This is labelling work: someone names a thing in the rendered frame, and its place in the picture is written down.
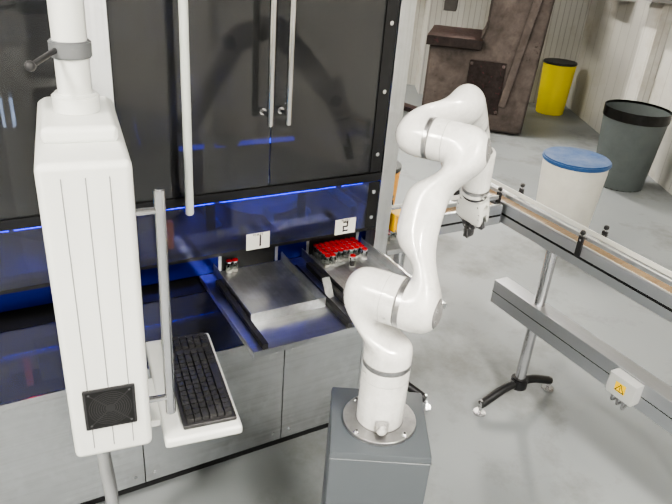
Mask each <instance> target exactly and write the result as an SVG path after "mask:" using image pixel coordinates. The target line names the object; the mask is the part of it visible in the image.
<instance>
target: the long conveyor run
mask: <svg viewBox="0 0 672 504"><path fill-rule="evenodd" d="M520 186H521V188H519V191H516V190H514V189H512V188H510V187H508V186H506V185H504V184H502V183H500V182H498V181H496V180H495V179H493V178H492V179H491V185H490V190H489V193H490V196H494V195H498V196H499V199H497V200H492V201H494V202H496V203H497V204H502V205H503V209H502V214H501V219H500V222H501V223H502V224H504V225H506V226H508V227H509V228H511V229H513V230H514V231H516V232H518V233H519V234H521V235H523V236H525V237H526V238H528V239H530V240H531V241H533V242H535V243H536V244H538V245H540V246H542V247H543V248H545V249H547V250H548V251H550V252H552V253H553V254H555V255H557V256H559V257H560V258H562V259H564V260H565V261H567V262H569V263H570V264H572V265H574V266H576V267H577V268H579V269H581V270H582V271H584V272H586V273H587V274H589V275H591V276H593V277H594V278H596V279H598V280H599V281H601V282H603V283H604V284H606V285H608V286H610V287H611V288H613V289H615V290H616V291H618V292H620V293H621V294H623V295H625V296H627V297H628V298H630V299H632V300H633V301H635V302H637V303H638V304H640V305H642V306H644V307H645V308H647V309H649V310H650V311H652V312H654V313H655V314H657V315H659V316H661V317H662V318H664V319H666V320H667V321H669V322H671V323H672V271H670V270H668V269H666V268H664V267H662V266H660V265H658V264H656V263H654V262H653V261H651V260H649V259H647V258H645V257H643V256H641V255H639V254H637V253H635V252H633V251H631V250H629V249H628V248H626V247H624V246H622V245H620V244H618V243H616V242H614V241H612V240H610V239H608V238H607V236H608V232H607V230H609V228H610V227H609V226H608V225H605V226H604V229H605V230H602V234H599V233H597V232H595V231H593V230H591V229H589V228H587V227H585V226H583V225H581V224H579V223H577V222H575V221H574V220H572V219H570V218H568V217H566V216H564V215H562V214H560V213H558V212H556V211H554V210H552V209H550V208H548V207H547V206H545V205H543V204H541V203H539V202H537V201H535V200H533V199H531V198H529V197H527V196H525V195H523V194H524V189H523V187H525V184H524V183H521V184H520Z"/></svg>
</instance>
